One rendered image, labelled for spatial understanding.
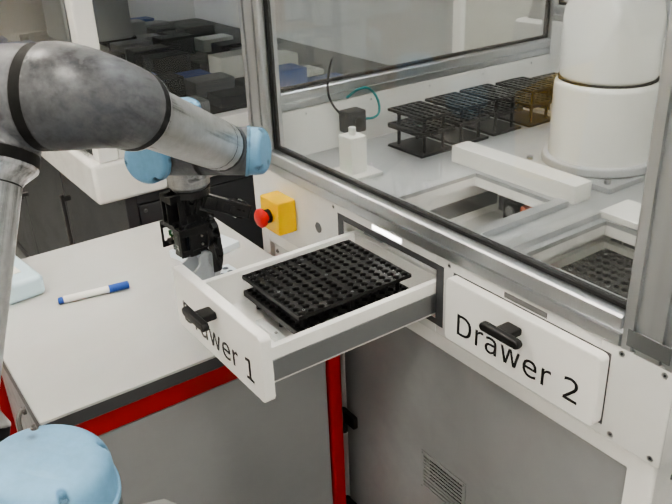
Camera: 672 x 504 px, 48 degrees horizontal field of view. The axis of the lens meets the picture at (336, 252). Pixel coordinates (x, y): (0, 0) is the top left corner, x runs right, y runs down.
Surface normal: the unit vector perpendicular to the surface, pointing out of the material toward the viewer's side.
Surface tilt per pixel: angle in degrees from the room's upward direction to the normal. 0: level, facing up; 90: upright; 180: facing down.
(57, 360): 0
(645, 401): 90
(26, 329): 0
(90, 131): 115
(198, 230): 90
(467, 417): 90
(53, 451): 6
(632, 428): 90
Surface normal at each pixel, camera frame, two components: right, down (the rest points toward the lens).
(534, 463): -0.81, 0.28
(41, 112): 0.00, 0.49
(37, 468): 0.06, -0.91
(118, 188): 0.58, 0.34
